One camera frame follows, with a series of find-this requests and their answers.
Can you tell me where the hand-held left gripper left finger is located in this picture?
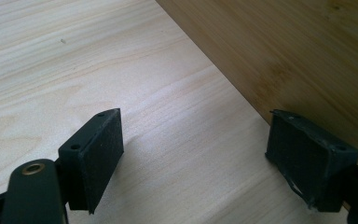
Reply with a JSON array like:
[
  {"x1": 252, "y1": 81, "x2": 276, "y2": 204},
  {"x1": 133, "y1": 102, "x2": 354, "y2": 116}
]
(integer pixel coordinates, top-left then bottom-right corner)
[{"x1": 57, "y1": 107, "x2": 125, "y2": 216}]

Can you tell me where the brown bamboo board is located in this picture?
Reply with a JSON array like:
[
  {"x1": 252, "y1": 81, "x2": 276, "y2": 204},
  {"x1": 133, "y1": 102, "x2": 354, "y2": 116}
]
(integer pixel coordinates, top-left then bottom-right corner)
[{"x1": 155, "y1": 0, "x2": 358, "y2": 171}]

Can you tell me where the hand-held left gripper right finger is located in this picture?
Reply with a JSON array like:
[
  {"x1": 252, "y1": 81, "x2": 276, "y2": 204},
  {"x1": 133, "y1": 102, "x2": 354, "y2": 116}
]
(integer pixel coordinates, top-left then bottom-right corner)
[{"x1": 265, "y1": 109, "x2": 358, "y2": 214}]

